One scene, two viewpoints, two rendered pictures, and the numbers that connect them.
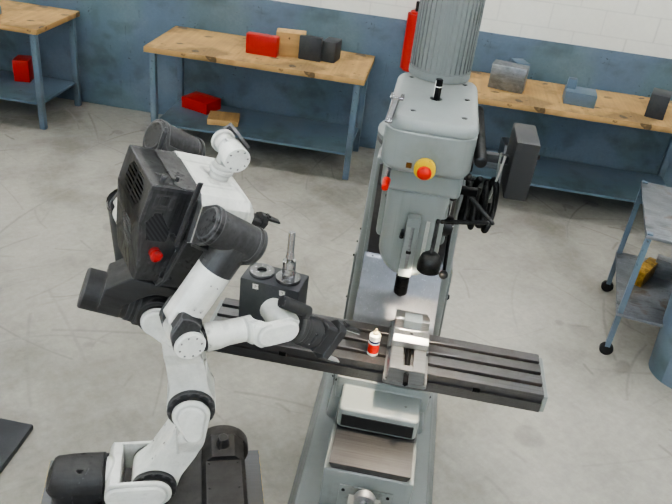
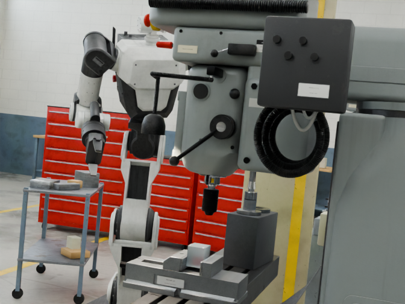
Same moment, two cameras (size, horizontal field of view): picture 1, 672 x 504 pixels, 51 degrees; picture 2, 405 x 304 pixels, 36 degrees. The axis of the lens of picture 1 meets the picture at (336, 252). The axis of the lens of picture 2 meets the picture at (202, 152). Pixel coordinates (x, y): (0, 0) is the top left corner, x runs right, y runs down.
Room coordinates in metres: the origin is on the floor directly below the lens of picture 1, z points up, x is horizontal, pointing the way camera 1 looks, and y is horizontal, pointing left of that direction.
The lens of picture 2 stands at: (2.43, -2.06, 1.47)
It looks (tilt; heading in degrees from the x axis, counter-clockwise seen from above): 3 degrees down; 103
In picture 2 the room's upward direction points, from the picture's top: 6 degrees clockwise
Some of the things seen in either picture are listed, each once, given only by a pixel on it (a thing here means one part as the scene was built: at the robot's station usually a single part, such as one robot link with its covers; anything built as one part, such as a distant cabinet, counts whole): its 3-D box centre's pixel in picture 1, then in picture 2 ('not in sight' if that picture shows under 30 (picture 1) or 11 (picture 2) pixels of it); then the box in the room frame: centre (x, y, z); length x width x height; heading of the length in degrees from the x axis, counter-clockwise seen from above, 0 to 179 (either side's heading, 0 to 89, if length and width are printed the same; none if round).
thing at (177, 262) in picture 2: (410, 338); (179, 259); (2.00, -0.30, 1.05); 0.12 x 0.06 x 0.04; 85
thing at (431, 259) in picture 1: (429, 260); (153, 123); (1.87, -0.29, 1.44); 0.07 x 0.07 x 0.06
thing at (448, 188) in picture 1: (425, 158); (238, 52); (2.10, -0.24, 1.68); 0.34 x 0.24 x 0.10; 175
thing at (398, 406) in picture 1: (384, 375); not in sight; (2.06, -0.24, 0.82); 0.50 x 0.35 x 0.12; 175
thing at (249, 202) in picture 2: (289, 269); (249, 202); (2.13, 0.16, 1.19); 0.05 x 0.05 x 0.06
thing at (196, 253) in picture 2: (412, 324); (198, 255); (2.05, -0.30, 1.07); 0.06 x 0.05 x 0.06; 85
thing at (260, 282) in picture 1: (273, 296); (251, 235); (2.14, 0.21, 1.06); 0.22 x 0.12 x 0.20; 78
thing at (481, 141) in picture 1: (478, 134); (226, 4); (2.08, -0.39, 1.79); 0.45 x 0.04 x 0.04; 175
